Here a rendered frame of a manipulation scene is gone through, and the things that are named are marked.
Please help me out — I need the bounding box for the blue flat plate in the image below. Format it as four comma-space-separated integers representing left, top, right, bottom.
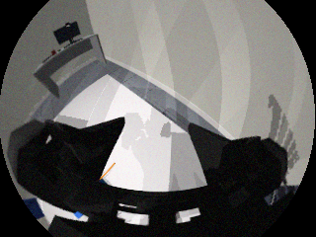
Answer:
74, 179, 107, 218

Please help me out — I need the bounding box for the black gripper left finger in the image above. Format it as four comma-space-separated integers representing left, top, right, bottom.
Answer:
46, 118, 125, 182

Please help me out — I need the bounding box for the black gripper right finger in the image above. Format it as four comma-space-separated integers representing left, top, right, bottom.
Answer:
189, 122, 261, 185

